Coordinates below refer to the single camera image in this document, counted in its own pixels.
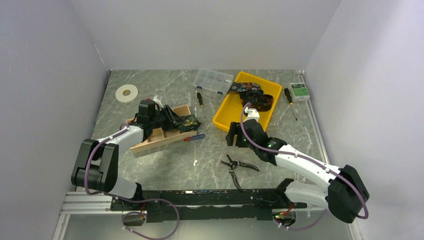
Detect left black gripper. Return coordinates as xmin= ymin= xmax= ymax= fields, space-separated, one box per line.
xmin=150 ymin=104 xmax=186 ymax=132

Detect wooden compartment box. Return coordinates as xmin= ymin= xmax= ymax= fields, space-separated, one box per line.
xmin=126 ymin=105 xmax=197 ymax=154

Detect blue yellow floral tie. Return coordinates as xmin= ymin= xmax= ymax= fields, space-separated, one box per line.
xmin=177 ymin=114 xmax=202 ymax=133

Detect red blue screwdriver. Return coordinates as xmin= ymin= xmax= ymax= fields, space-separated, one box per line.
xmin=183 ymin=134 xmax=206 ymax=142

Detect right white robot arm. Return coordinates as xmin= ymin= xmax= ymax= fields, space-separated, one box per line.
xmin=225 ymin=119 xmax=370 ymax=224

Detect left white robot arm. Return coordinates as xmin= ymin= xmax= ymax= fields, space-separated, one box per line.
xmin=70 ymin=98 xmax=184 ymax=210

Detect yellow plastic tray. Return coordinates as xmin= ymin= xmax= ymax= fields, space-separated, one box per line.
xmin=212 ymin=71 xmax=283 ymax=132

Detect dark orange floral tie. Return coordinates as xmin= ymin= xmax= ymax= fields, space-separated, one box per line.
xmin=227 ymin=82 xmax=274 ymax=112

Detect black pliers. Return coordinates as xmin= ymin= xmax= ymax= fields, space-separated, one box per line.
xmin=220 ymin=154 xmax=261 ymax=191

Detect black yellow screwdriver right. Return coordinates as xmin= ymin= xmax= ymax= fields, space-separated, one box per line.
xmin=284 ymin=88 xmax=298 ymax=121

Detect black yellow screwdriver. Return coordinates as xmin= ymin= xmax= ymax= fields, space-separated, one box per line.
xmin=196 ymin=92 xmax=206 ymax=118
xmin=284 ymin=88 xmax=298 ymax=121

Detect black yellow screwdriver left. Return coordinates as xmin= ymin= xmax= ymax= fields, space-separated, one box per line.
xmin=196 ymin=92 xmax=206 ymax=118

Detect white green electronic box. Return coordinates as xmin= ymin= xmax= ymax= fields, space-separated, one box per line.
xmin=288 ymin=82 xmax=310 ymax=103

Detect clear plastic organizer box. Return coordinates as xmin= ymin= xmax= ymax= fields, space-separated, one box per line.
xmin=192 ymin=68 xmax=234 ymax=95

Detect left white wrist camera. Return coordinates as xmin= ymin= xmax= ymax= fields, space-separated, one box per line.
xmin=150 ymin=95 xmax=164 ymax=109

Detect white tape ring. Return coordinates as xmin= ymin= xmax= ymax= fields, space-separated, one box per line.
xmin=115 ymin=84 xmax=139 ymax=103

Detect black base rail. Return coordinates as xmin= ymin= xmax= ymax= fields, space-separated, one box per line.
xmin=110 ymin=188 xmax=307 ymax=223

